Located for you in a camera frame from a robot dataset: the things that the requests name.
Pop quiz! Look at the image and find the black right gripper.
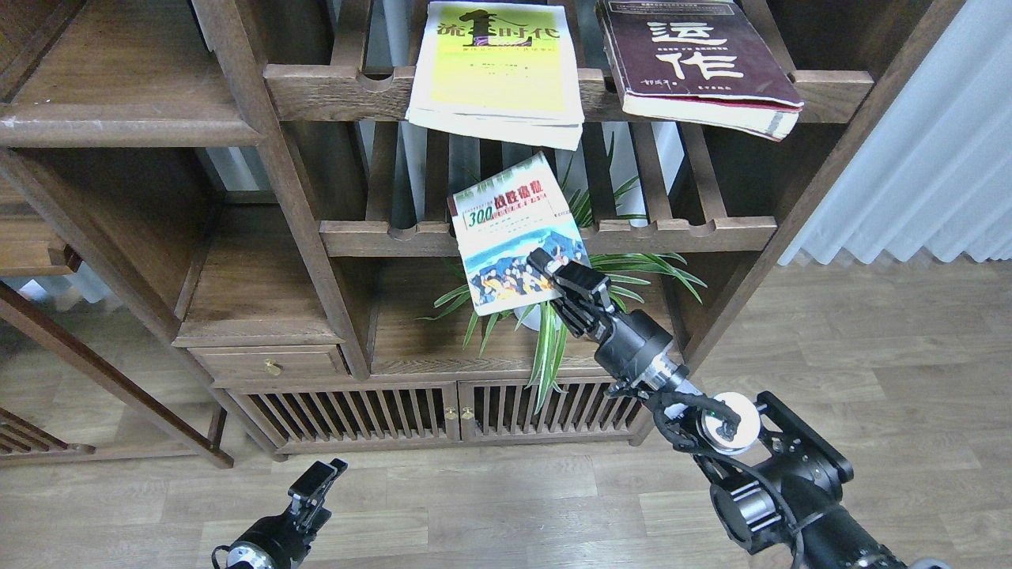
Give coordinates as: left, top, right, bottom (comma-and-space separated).
527, 248, 682, 396

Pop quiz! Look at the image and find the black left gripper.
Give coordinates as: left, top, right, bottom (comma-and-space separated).
212, 458, 349, 568

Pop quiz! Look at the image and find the colourful 300 paperback book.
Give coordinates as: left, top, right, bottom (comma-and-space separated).
447, 153, 589, 316

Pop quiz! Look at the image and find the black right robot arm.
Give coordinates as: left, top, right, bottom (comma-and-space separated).
528, 249, 904, 568

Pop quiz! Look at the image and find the white plant pot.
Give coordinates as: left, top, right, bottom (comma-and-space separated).
513, 302, 561, 331

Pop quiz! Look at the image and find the small wooden drawer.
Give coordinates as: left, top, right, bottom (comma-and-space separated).
189, 345, 351, 386

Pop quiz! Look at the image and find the left slatted cabinet door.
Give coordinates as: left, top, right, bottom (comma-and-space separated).
230, 382, 460, 456

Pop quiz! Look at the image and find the yellow green cover book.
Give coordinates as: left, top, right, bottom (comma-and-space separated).
406, 1, 584, 151

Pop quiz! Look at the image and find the maroon cover thick book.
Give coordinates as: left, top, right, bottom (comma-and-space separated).
595, 1, 804, 141

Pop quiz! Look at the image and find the dark wooden bookshelf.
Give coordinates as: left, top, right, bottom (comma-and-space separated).
2, 1, 964, 458

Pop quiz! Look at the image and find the white pleated curtain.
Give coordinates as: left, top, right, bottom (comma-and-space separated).
780, 1, 1011, 266

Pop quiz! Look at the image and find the wooden furniture frame left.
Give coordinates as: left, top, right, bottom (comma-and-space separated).
1, 183, 234, 469

